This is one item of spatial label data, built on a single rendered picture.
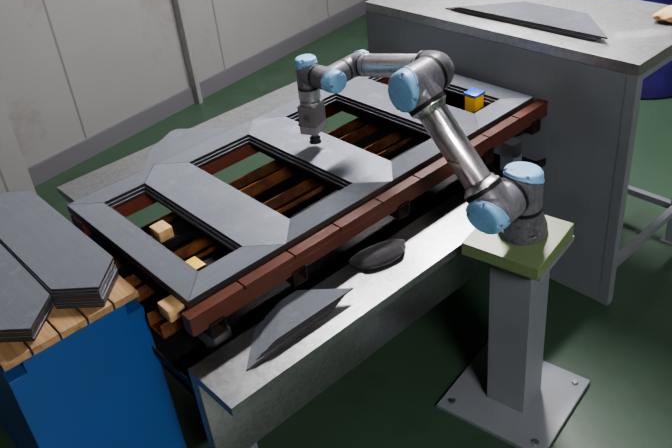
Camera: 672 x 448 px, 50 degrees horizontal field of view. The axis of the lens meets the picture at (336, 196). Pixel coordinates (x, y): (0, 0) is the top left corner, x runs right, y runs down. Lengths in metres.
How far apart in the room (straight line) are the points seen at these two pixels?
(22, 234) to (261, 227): 0.76
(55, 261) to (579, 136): 1.88
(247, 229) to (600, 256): 1.50
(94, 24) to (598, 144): 3.03
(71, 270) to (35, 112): 2.41
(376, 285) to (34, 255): 1.02
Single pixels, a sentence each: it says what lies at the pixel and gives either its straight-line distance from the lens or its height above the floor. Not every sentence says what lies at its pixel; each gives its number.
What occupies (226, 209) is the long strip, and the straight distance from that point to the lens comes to 2.31.
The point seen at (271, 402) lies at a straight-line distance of 2.27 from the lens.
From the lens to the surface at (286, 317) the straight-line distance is 2.05.
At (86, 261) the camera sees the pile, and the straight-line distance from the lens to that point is 2.24.
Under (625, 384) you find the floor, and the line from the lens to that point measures 2.90.
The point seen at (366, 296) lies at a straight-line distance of 2.15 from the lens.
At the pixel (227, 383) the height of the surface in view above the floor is 0.68.
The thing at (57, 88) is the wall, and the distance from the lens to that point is 4.59.
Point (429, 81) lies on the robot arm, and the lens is 2.07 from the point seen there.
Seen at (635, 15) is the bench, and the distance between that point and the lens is 3.12.
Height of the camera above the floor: 2.06
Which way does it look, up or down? 32 degrees down
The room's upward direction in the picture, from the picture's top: 6 degrees counter-clockwise
